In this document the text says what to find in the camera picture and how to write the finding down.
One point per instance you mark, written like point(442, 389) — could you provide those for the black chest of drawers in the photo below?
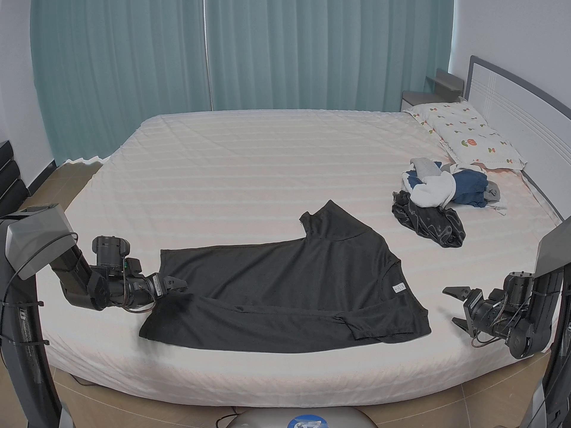
point(11, 176)

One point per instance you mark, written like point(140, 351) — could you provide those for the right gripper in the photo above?
point(478, 312)

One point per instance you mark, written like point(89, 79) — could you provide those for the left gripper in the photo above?
point(157, 287)

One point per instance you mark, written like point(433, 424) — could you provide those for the bed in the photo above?
point(245, 172)

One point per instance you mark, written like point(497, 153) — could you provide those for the pile of clothes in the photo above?
point(432, 192)

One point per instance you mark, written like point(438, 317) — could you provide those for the white printed pillow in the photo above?
point(468, 134)

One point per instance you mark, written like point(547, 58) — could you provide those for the grey bedside table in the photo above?
point(428, 97)

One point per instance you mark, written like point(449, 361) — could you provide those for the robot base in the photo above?
point(267, 419)

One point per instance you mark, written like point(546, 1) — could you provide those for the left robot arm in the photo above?
point(35, 239)

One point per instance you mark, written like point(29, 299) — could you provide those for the black T-shirt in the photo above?
point(290, 292)

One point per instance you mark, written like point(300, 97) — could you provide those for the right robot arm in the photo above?
point(553, 252)

